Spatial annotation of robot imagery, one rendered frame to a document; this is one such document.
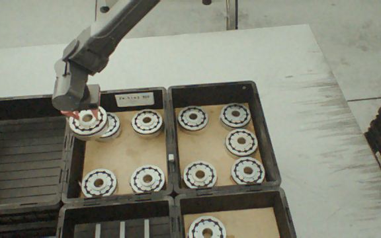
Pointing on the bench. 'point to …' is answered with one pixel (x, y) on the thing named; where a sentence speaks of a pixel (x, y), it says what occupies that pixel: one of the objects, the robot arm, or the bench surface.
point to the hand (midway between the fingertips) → (86, 116)
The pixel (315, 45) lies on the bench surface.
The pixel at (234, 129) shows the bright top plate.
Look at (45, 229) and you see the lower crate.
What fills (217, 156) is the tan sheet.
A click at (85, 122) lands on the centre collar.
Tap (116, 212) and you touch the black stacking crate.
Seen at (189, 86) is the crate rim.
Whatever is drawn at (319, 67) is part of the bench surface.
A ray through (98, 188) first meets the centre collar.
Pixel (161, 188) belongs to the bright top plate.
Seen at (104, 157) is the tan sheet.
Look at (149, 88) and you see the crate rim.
